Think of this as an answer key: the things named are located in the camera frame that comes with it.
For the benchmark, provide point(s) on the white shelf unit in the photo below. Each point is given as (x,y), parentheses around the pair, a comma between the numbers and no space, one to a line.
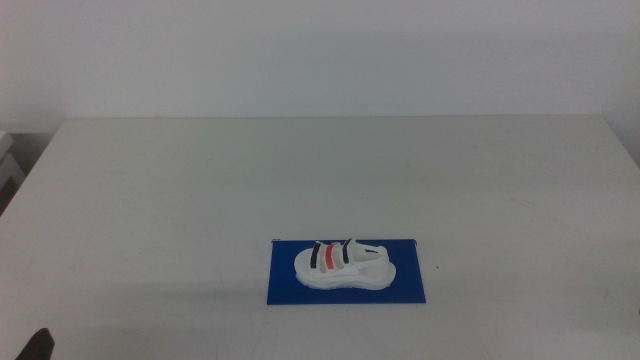
(7,162)

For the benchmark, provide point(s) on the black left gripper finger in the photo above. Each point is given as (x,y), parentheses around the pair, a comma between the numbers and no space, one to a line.
(39,347)

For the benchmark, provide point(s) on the blue rectangular mat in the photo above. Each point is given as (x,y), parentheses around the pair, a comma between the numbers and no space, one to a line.
(280,285)

